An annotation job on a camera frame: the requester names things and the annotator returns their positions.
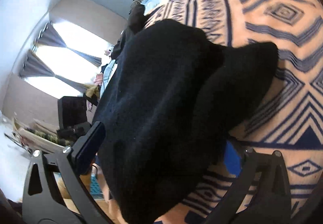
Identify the grey curtain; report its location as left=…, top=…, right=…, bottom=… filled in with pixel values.
left=35, top=21, right=102, bottom=67
left=19, top=50, right=91, bottom=94

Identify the grey curtain upper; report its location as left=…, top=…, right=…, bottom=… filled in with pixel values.
left=35, top=21, right=102, bottom=67

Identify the grey curtain lower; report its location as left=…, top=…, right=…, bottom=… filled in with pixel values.
left=19, top=50, right=91, bottom=94

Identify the dark grey folded garment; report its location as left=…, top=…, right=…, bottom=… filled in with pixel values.
left=111, top=4, right=148, bottom=60

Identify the orange navy patterned blanket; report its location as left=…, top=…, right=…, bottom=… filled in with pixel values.
left=145, top=0, right=322, bottom=223

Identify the black knit sweater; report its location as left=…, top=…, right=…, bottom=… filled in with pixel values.
left=94, top=19, right=278, bottom=223

